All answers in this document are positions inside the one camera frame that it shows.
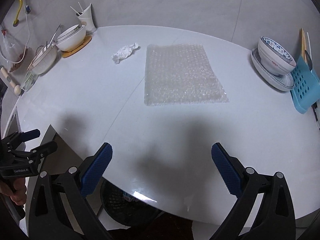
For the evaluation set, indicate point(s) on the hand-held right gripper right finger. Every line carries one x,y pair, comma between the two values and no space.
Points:
226,170

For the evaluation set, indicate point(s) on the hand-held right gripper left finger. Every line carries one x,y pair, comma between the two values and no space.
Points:
97,170

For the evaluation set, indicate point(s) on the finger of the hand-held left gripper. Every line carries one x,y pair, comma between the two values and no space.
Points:
25,135
42,152

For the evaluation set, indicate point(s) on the blue white milk carton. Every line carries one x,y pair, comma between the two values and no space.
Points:
128,197

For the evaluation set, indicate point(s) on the black trash bin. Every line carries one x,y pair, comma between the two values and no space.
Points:
125,212

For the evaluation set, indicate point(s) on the person's left hand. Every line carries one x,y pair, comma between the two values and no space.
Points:
17,191

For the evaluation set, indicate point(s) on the clear glass lid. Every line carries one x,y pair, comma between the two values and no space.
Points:
30,81

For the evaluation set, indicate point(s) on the wooden pestle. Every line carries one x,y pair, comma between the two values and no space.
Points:
10,80

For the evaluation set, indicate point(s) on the wooden chopsticks pair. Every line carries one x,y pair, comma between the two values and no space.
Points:
36,58

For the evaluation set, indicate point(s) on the dark cloth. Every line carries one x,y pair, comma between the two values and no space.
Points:
172,227

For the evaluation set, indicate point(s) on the clear hanging plastic bag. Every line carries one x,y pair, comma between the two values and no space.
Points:
12,52

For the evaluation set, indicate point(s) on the stacked white bowls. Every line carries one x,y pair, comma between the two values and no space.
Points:
73,43

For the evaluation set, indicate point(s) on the bubble wrap sheet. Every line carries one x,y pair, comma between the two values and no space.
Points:
182,75

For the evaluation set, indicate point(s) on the white bowl dark rim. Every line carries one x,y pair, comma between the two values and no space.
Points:
68,33

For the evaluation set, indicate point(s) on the wooden coaster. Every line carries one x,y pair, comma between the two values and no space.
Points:
86,42

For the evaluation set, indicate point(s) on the blue utensil basket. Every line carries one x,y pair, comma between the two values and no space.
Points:
305,90

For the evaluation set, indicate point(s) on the blue patterned bowl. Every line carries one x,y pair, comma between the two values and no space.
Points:
273,60

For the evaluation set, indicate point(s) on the crumpled white tissue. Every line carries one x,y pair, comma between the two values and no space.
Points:
125,52

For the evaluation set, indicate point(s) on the blue clip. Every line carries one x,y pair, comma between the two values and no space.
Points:
27,9

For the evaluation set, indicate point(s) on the white utensil holder cup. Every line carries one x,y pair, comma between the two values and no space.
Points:
88,21

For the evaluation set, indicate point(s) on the white straw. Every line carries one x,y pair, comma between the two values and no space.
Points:
75,10
309,43
80,7

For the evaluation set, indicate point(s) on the metal spoon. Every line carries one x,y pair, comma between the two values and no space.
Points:
308,61

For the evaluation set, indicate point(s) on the light wooden chopsticks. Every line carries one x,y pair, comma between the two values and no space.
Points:
303,43

